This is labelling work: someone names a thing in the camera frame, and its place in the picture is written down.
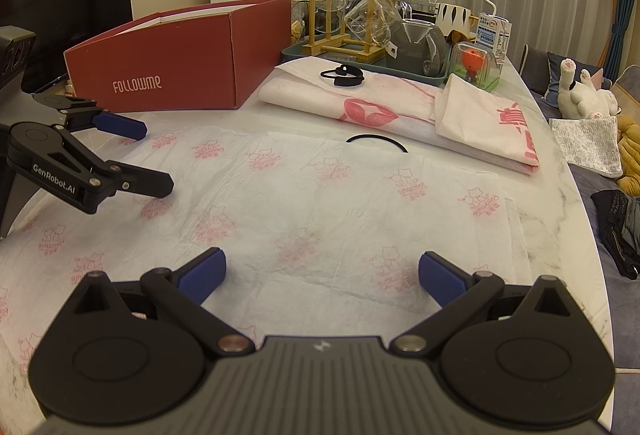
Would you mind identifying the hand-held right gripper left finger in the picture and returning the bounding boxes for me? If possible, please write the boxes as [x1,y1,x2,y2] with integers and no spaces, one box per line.
[69,246,254,357]

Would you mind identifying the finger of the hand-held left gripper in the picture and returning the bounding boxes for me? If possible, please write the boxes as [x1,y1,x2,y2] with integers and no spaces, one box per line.
[29,93,149,142]
[62,129,176,199]

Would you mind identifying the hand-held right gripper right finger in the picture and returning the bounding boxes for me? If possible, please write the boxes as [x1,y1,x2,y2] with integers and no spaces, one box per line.
[389,251,574,356]

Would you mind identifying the white pink-printed shopping bag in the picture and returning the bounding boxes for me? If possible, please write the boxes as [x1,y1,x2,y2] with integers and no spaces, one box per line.
[0,124,534,382]

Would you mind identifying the black hair tie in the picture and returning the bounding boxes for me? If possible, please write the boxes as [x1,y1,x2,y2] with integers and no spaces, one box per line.
[344,134,407,155]

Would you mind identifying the folded white red-lettered bag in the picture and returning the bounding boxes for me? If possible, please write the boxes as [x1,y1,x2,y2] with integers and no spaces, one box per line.
[432,74,542,174]

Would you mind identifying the flat folded white pink bag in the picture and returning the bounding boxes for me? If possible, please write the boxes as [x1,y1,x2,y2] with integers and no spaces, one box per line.
[257,56,540,175]

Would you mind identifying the red cardboard box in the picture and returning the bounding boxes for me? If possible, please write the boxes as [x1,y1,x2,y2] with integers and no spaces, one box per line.
[63,0,294,114]

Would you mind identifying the black television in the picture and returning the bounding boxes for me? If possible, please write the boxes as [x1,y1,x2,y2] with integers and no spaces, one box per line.
[0,0,135,94]

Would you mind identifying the grey sofa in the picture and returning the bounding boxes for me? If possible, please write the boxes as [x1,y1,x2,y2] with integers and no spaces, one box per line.
[519,42,640,435]

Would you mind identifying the dark clothes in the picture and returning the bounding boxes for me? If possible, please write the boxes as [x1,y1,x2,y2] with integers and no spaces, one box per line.
[589,188,640,279]

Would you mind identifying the green tray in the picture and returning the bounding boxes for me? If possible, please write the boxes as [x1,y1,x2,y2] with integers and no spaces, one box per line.
[280,34,451,84]

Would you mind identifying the grey patterned cloth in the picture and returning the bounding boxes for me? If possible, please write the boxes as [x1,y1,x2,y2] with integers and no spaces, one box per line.
[548,116,625,180]

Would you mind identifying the orange toy in clear case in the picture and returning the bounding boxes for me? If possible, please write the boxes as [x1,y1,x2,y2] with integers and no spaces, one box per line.
[448,41,503,91]

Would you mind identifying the wooden rack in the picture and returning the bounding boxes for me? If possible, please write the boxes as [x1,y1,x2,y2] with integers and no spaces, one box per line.
[302,0,386,61]

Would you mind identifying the yellow muscular cat plush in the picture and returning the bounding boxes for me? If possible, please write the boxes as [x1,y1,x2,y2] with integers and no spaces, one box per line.
[614,114,640,196]

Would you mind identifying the white cat plush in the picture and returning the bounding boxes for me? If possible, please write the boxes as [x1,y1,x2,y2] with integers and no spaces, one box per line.
[556,57,621,119]

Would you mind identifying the blue cushion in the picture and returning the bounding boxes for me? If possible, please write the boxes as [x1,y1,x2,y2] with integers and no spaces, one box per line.
[542,50,576,104]

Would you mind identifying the milk carton with straw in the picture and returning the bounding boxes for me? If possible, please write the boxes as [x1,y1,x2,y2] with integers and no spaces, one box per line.
[475,0,514,64]

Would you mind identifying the striped white mug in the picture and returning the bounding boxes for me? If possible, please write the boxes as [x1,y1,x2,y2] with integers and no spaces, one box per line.
[435,2,474,36]

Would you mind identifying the clear glass pitcher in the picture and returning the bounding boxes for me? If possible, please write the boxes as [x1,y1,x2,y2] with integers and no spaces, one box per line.
[344,0,404,47]

